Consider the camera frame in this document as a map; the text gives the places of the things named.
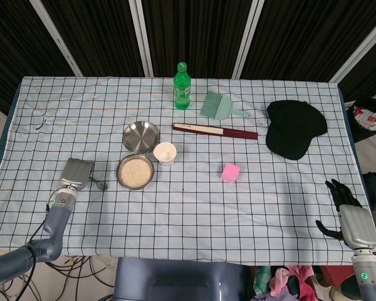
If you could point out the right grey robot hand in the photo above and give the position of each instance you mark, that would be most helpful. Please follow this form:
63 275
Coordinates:
358 224

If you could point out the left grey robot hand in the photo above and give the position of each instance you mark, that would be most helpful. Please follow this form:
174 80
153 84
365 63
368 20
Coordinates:
75 174

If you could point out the small metal spoon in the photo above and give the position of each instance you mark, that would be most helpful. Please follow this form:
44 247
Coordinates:
102 186

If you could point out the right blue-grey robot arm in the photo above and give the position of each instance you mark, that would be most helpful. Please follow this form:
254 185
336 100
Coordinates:
368 282

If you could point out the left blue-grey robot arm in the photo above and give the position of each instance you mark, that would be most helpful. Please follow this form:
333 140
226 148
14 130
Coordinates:
58 216

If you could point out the metal bowl holding rice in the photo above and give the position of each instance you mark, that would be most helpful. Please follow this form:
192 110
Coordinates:
120 183

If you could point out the white paper cup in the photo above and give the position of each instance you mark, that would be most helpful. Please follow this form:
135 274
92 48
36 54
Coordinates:
165 153

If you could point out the green hand brush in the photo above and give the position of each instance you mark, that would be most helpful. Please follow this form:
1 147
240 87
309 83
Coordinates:
217 106

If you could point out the empty metal dish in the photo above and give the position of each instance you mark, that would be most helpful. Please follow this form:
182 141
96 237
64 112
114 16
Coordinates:
141 137

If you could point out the pile of pink clothes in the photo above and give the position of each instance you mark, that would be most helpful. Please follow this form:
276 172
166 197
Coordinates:
285 282

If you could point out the black bag with red print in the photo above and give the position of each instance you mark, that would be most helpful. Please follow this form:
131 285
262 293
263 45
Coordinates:
368 122

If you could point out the black baseball cap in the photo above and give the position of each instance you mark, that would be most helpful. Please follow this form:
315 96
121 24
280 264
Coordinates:
293 128

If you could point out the checkered light blue tablecloth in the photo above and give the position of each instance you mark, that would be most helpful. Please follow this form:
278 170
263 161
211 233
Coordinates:
191 213

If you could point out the green plastic bottle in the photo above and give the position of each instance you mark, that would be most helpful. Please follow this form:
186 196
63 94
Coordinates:
182 91

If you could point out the pink foam cube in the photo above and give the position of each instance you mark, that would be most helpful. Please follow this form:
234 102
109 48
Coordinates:
229 173

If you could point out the blue-grey robot torso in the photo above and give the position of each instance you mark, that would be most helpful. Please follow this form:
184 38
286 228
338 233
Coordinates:
175 279

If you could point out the folded dark red fan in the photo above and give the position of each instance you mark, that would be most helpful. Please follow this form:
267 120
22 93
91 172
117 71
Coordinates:
232 133

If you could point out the white partition frame post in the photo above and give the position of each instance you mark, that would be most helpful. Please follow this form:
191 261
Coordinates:
58 40
357 51
142 40
247 37

